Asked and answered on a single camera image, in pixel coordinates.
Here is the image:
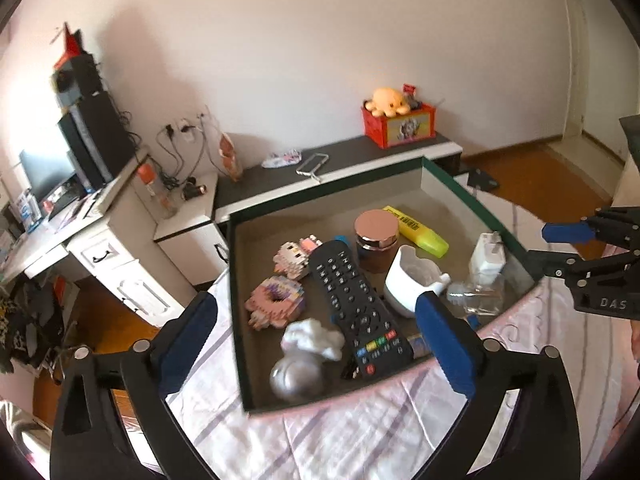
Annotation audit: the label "rose gold jar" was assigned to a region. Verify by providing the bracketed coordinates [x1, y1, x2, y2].
[354, 210, 401, 273]

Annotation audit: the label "black computer monitor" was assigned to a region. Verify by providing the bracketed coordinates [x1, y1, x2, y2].
[19, 149, 80, 203]

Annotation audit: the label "red toy box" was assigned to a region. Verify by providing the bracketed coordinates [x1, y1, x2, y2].
[361, 101, 437, 150]

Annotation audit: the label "orange octopus plush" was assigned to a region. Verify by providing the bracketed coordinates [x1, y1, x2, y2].
[364, 87, 415, 119]

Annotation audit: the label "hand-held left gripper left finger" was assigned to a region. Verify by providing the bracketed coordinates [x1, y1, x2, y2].
[50, 291, 219, 480]

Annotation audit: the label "patterned small pouch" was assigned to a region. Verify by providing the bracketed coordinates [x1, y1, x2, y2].
[261, 149, 301, 169]

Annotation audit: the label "black power cables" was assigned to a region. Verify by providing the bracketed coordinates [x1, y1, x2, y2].
[117, 110, 211, 191]

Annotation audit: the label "yellow highlighter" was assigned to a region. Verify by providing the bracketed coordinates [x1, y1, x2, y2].
[382, 205, 449, 258]

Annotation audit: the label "red orange box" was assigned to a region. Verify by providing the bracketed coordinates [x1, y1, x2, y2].
[52, 22, 90, 72]

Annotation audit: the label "black box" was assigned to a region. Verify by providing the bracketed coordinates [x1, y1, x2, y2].
[50, 55, 108, 107]

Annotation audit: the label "bottle with orange cap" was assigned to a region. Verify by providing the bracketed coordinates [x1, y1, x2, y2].
[137, 162, 178, 219]

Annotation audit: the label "low black-top cabinet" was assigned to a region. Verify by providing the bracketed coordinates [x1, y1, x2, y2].
[154, 131, 463, 286]

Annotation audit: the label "small torso figurine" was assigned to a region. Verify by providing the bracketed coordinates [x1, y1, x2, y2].
[218, 132, 245, 182]

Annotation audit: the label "blue white box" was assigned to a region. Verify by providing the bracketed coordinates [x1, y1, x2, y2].
[15, 190, 41, 233]

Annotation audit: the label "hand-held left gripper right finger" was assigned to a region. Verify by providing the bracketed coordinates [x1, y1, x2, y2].
[415, 290, 583, 480]

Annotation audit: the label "clear phone case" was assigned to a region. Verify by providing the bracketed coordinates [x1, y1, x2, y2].
[296, 152, 331, 182]

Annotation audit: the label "white desk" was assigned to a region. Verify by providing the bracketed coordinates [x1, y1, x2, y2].
[0, 147, 153, 281]

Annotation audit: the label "pink box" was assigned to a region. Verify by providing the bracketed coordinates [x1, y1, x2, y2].
[227, 156, 547, 414]

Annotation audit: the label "white door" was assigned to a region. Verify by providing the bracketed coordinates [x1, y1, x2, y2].
[557, 0, 640, 148]

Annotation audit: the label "dark clothes with yellow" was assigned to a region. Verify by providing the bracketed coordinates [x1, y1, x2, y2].
[0, 275, 66, 376]

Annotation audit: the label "white drawer pedestal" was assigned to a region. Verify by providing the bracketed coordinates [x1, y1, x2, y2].
[65, 217, 198, 328]

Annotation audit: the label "white pink brick cat figure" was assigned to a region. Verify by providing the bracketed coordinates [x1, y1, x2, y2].
[272, 235, 323, 281]

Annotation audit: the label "black metal bracket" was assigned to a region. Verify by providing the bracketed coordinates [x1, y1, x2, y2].
[467, 167, 500, 192]

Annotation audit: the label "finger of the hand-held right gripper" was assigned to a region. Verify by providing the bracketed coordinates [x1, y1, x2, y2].
[526, 249, 640, 292]
[541, 207, 640, 250]

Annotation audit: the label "clear glass bottle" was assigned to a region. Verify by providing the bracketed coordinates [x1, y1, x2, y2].
[447, 270, 506, 318]

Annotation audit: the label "white charger plug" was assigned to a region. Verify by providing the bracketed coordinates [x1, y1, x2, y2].
[469, 231, 507, 286]

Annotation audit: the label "black remote control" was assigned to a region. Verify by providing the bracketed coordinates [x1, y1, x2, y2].
[307, 240, 416, 378]

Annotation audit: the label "white cup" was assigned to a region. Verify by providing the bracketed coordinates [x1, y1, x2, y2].
[384, 245, 451, 318]

